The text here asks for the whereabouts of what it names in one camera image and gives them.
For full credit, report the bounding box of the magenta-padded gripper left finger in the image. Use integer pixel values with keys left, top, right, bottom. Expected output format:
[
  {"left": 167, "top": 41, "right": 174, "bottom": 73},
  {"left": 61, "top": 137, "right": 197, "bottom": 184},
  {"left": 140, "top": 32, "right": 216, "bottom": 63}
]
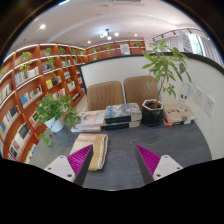
[{"left": 44, "top": 144, "right": 94, "bottom": 187}]

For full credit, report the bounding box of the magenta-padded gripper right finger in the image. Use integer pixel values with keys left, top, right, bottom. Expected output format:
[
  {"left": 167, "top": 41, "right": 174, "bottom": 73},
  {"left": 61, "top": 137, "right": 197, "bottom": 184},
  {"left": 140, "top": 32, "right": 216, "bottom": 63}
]
[{"left": 134, "top": 144, "right": 184, "bottom": 185}]

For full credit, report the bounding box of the cream and tan towel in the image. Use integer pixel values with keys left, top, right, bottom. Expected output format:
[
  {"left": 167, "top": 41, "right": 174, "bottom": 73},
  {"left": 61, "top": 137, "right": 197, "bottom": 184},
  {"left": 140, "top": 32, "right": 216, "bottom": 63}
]
[{"left": 69, "top": 133, "right": 109, "bottom": 172}]

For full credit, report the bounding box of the thin red and black book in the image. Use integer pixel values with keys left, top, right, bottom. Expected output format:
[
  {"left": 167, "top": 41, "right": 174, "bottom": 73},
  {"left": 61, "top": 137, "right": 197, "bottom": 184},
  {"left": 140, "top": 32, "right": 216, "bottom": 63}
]
[{"left": 163, "top": 119, "right": 193, "bottom": 128}]

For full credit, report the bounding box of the green plant in white pot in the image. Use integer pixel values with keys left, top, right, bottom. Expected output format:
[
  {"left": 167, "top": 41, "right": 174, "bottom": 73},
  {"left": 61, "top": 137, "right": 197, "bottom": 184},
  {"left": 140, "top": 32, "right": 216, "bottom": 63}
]
[{"left": 34, "top": 93, "right": 82, "bottom": 148}]

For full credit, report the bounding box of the leafy plant in black pot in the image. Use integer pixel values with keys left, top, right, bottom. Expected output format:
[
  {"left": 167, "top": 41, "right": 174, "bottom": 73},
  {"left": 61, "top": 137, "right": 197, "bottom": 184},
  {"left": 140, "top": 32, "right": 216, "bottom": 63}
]
[{"left": 141, "top": 39, "right": 193, "bottom": 128}]

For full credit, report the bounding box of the white book with face cover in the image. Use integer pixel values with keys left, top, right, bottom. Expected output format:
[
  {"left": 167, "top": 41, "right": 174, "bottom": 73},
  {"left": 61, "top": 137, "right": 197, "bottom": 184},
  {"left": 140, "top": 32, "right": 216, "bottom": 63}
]
[{"left": 75, "top": 109, "right": 107, "bottom": 129}]

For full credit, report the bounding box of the thick dark-spined book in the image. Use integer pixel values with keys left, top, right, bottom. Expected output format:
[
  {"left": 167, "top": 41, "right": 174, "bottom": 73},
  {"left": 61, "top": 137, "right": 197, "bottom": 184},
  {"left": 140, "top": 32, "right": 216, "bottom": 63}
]
[{"left": 101, "top": 120, "right": 141, "bottom": 132}]

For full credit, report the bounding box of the beige boxed book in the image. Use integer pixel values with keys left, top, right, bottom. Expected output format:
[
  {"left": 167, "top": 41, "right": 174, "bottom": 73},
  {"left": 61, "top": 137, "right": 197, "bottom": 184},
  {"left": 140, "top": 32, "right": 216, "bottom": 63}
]
[{"left": 163, "top": 103, "right": 196, "bottom": 123}]

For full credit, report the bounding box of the book with dark mottled cover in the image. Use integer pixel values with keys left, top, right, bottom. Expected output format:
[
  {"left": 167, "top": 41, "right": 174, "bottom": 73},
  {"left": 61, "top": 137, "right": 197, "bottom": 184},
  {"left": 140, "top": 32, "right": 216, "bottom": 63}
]
[{"left": 104, "top": 102, "right": 143, "bottom": 125}]

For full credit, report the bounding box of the brown padded chair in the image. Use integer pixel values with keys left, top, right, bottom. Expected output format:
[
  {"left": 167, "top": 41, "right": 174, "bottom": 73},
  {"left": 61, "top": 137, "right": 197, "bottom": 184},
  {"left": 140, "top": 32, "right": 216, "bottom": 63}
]
[
  {"left": 123, "top": 75, "right": 160, "bottom": 108},
  {"left": 86, "top": 80, "right": 125, "bottom": 112}
]

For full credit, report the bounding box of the clear plastic bottle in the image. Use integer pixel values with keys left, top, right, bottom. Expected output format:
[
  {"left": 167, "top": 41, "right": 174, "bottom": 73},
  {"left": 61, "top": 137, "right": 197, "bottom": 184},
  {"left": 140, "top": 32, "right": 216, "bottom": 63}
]
[{"left": 178, "top": 82, "right": 191, "bottom": 111}]

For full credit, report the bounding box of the orange bookshelf unit with books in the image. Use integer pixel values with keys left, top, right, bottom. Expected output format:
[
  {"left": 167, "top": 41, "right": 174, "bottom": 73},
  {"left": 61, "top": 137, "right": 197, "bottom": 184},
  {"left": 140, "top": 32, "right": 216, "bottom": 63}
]
[{"left": 0, "top": 39, "right": 147, "bottom": 164}]

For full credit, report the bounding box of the small white sign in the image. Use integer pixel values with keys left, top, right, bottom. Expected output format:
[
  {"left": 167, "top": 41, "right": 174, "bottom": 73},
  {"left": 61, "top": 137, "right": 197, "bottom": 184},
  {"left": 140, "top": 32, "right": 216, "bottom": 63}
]
[{"left": 119, "top": 43, "right": 132, "bottom": 56}]

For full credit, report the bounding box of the hanging white banner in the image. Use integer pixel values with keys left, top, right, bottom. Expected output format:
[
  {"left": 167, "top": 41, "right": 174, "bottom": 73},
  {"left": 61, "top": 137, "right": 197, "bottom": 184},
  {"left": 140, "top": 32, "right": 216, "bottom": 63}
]
[{"left": 179, "top": 30, "right": 195, "bottom": 54}]

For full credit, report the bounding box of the white curtain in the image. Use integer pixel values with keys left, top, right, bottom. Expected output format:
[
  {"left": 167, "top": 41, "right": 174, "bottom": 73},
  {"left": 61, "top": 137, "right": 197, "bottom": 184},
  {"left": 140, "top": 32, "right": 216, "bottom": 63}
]
[{"left": 164, "top": 33, "right": 224, "bottom": 65}]

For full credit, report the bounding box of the cluster ceiling lamp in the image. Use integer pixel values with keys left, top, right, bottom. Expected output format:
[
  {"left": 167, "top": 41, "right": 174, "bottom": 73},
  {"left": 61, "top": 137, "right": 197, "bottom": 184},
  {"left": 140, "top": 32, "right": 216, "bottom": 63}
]
[{"left": 99, "top": 28, "right": 120, "bottom": 42}]

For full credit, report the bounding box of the ceiling air vent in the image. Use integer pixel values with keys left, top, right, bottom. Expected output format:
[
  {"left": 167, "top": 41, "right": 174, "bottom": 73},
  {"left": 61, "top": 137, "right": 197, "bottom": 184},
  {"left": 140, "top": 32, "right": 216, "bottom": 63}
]
[{"left": 109, "top": 0, "right": 146, "bottom": 7}]

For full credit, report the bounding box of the white wall socket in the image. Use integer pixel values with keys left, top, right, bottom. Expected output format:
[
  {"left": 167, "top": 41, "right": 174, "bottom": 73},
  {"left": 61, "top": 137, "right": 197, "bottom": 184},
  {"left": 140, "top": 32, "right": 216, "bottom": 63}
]
[
  {"left": 204, "top": 94, "right": 217, "bottom": 116},
  {"left": 194, "top": 86, "right": 205, "bottom": 106}
]

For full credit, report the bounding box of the black track light rail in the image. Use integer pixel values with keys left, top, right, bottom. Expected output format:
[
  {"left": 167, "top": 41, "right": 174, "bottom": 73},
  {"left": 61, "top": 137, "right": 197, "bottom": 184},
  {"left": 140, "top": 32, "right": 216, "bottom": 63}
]
[{"left": 151, "top": 28, "right": 204, "bottom": 43}]

